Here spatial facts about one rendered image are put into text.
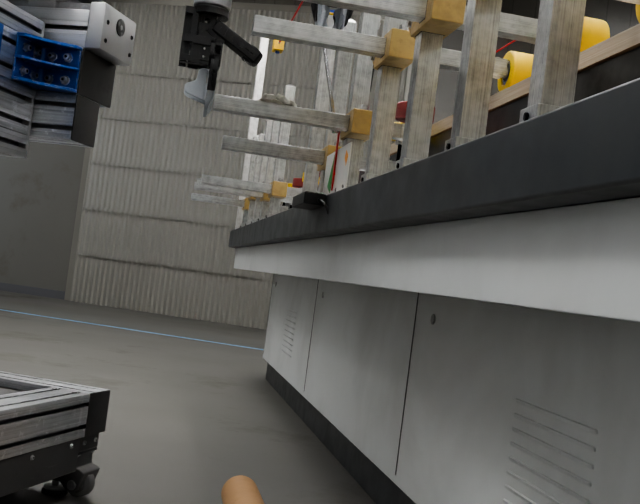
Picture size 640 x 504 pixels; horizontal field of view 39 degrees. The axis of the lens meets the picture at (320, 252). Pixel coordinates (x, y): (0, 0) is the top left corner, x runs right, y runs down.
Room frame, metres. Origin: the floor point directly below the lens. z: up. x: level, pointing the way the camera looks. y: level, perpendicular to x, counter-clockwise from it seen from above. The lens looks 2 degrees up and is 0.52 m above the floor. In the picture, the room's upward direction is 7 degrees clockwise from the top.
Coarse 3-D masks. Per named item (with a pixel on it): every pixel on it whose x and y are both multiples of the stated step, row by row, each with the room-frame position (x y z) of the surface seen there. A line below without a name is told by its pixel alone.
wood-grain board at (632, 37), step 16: (624, 32) 1.19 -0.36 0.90; (592, 48) 1.28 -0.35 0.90; (608, 48) 1.23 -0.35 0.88; (624, 48) 1.19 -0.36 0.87; (592, 64) 1.28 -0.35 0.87; (528, 80) 1.50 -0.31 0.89; (496, 96) 1.65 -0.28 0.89; (512, 96) 1.57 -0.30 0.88; (432, 128) 2.03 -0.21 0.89; (448, 128) 1.91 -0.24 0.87
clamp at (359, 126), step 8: (352, 112) 1.82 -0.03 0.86; (360, 112) 1.81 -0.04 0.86; (368, 112) 1.82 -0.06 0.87; (352, 120) 1.81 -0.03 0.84; (360, 120) 1.81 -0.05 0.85; (368, 120) 1.82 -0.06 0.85; (352, 128) 1.81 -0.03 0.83; (360, 128) 1.81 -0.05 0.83; (368, 128) 1.82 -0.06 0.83; (344, 136) 1.88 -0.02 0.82; (352, 136) 1.86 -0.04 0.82; (360, 136) 1.84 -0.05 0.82; (368, 136) 1.83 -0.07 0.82
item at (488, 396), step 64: (320, 320) 3.11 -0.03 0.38; (384, 320) 2.26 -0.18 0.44; (448, 320) 1.77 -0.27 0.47; (512, 320) 1.46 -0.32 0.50; (576, 320) 1.24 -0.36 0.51; (320, 384) 2.96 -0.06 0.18; (384, 384) 2.18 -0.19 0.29; (448, 384) 1.73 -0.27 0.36; (512, 384) 1.43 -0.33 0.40; (576, 384) 1.22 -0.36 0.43; (384, 448) 2.11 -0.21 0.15; (448, 448) 1.68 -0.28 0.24; (512, 448) 1.40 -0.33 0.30; (576, 448) 1.20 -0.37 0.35
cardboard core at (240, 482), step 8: (232, 480) 1.95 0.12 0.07; (240, 480) 1.94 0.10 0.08; (248, 480) 1.95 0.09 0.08; (224, 488) 1.95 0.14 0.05; (232, 488) 1.90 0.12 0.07; (240, 488) 1.87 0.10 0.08; (248, 488) 1.87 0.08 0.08; (256, 488) 1.92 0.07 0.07; (224, 496) 1.91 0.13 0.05; (232, 496) 1.85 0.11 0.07; (240, 496) 1.82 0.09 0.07; (248, 496) 1.81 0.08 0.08; (256, 496) 1.82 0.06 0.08
